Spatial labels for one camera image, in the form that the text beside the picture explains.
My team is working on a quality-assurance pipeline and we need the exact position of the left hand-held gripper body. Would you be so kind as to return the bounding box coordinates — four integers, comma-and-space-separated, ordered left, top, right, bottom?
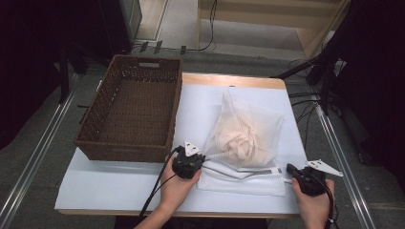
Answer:
171, 140, 204, 180

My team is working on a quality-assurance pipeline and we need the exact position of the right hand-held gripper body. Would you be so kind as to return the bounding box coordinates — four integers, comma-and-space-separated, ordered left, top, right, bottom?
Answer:
297, 159, 345, 197

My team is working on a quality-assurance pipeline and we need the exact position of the beige cloth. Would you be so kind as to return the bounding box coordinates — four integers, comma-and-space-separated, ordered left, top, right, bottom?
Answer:
214, 125, 260, 162

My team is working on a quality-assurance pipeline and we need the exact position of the white mesh laundry bag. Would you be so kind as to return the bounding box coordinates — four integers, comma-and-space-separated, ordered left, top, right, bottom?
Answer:
196, 86, 288, 198

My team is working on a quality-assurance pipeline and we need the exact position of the person's right hand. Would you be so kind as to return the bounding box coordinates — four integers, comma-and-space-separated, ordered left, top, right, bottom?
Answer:
290, 177, 336, 225

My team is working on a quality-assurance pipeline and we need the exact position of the person's left hand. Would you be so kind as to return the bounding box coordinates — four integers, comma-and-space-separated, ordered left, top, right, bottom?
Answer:
158, 165, 203, 212

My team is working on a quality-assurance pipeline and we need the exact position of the person's dark clothing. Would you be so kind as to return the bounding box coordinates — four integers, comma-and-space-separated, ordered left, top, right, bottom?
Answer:
114, 216, 269, 229

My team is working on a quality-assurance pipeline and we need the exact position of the brown wicker basket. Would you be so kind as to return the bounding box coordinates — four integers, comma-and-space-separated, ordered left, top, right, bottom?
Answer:
74, 54, 183, 163

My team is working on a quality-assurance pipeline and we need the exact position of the black metal stand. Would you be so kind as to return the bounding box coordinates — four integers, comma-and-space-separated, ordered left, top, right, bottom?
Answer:
269, 44, 342, 116

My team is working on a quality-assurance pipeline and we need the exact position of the black curtain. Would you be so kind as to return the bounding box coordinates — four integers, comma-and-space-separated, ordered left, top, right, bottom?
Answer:
0, 0, 132, 151
328, 0, 405, 185

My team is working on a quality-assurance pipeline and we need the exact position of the black thin stand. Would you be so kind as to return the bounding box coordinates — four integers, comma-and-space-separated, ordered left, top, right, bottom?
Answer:
57, 44, 90, 104

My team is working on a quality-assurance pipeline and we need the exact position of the right hand-held gripper cable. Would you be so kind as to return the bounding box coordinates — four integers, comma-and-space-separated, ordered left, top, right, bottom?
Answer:
309, 173, 340, 229

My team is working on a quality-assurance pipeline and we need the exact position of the hand-held gripper cable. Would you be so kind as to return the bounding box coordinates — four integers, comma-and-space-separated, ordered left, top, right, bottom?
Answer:
138, 146, 185, 220
309, 173, 340, 229

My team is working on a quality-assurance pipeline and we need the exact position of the metal floor rail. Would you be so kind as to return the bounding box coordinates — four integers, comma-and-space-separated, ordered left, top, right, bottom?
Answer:
313, 103, 378, 229
0, 72, 81, 225

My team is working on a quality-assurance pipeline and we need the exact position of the left hand-held gripper cable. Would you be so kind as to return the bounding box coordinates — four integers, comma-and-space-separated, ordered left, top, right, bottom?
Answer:
138, 146, 185, 220

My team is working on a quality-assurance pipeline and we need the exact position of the black floor cable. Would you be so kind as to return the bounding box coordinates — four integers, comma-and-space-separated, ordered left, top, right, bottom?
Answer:
290, 98, 320, 109
295, 103, 318, 151
288, 91, 320, 99

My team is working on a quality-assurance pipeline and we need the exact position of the black hanging cable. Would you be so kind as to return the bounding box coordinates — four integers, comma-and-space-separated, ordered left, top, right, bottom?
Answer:
182, 0, 219, 53

